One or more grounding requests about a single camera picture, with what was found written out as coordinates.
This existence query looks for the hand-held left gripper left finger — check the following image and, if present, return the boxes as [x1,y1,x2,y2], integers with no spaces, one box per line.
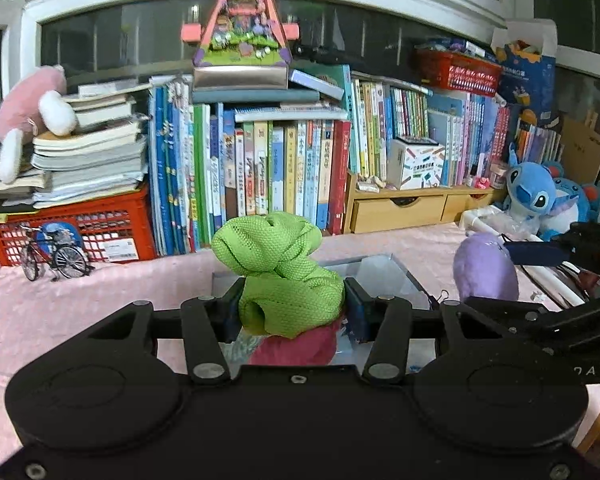
[86,278,247,385]

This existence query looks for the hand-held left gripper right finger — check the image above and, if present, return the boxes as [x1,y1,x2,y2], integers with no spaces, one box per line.
[343,278,513,384]

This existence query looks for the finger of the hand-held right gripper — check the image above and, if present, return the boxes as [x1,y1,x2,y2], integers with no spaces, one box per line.
[464,295,557,334]
[502,220,600,281]

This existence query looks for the clear plastic storage box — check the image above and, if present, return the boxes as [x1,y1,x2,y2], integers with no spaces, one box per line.
[211,254,434,373]

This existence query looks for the purple soft plush ball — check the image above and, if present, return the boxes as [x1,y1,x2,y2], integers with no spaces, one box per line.
[452,232,520,304]

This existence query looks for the magenta soft cloth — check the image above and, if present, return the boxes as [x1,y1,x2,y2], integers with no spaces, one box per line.
[247,317,347,367]

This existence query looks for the green mesh cloth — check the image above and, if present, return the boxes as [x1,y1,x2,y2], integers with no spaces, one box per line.
[211,211,346,339]

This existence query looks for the clear plastic wrap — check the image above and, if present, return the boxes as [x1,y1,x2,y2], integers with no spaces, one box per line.
[479,206,532,237]

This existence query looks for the blue alien plush toy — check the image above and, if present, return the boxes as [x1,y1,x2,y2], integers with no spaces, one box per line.
[502,142,562,234]

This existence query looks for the blue finned plush toy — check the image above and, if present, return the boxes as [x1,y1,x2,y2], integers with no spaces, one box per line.
[539,159,594,242]

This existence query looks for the wooden drawer organizer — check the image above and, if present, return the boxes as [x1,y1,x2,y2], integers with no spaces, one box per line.
[344,170,509,235]

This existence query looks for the row of thin colourful books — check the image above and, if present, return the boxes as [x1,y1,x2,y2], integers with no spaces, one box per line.
[511,109,567,164]

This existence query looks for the brown cardboard piece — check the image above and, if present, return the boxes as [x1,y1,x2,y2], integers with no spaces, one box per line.
[559,109,600,187]

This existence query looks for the pink fleece blanket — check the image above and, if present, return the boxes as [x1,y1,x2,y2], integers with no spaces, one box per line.
[0,219,600,457]

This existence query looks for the row of blue-purple books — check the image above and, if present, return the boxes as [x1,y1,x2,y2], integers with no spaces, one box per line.
[426,91,514,188]

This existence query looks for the row of tall blue-green books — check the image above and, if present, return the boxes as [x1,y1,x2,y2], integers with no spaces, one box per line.
[147,74,354,257]

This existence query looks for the white pencil-print box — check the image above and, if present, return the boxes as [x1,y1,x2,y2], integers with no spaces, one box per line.
[385,135,447,190]

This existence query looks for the red plastic crate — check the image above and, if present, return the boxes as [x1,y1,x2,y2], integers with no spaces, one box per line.
[0,186,157,267]

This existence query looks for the blue printed carton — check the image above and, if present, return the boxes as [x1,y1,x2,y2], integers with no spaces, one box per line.
[491,18,559,127]

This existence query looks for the miniature bicycle model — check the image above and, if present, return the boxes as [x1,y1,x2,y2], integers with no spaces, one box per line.
[19,223,94,282]

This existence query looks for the row of leaning picture books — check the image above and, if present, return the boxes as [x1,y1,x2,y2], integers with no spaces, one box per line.
[347,71,432,187]

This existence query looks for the red mesh basket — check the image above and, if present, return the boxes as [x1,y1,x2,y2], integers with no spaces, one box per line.
[414,48,504,98]

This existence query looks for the stack of flat paperback books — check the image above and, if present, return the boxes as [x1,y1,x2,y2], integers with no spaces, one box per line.
[29,81,151,209]

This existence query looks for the booklets in red basket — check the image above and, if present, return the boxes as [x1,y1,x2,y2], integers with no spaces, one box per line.
[426,37,497,64]

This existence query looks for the pile of flat hardcover books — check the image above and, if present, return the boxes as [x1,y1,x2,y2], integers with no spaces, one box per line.
[190,61,349,112]

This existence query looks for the pink triangular toy house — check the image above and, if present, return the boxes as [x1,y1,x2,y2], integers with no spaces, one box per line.
[180,0,301,69]

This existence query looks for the pink plush toy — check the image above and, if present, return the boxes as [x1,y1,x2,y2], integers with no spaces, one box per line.
[0,65,79,185]

